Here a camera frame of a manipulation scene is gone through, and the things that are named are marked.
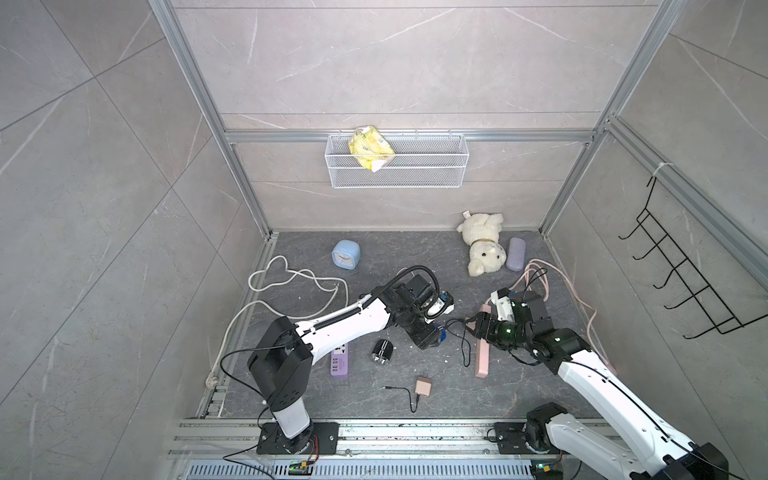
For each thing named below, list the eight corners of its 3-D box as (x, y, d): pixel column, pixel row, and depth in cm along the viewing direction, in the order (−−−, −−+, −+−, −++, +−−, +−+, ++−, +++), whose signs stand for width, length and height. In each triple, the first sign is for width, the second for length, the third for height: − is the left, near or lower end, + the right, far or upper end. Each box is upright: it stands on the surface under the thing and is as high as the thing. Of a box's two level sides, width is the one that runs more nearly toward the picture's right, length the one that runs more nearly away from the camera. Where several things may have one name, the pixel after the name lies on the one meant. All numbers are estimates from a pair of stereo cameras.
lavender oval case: (505, 269, 110) (508, 264, 108) (507, 240, 120) (510, 235, 117) (522, 273, 109) (525, 268, 107) (523, 243, 119) (525, 238, 116)
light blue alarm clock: (335, 270, 110) (331, 256, 103) (337, 255, 115) (333, 240, 108) (359, 270, 110) (357, 255, 103) (360, 255, 115) (358, 240, 108)
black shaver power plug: (371, 358, 89) (370, 354, 86) (378, 341, 92) (377, 336, 90) (387, 365, 88) (387, 361, 85) (394, 347, 91) (394, 342, 88)
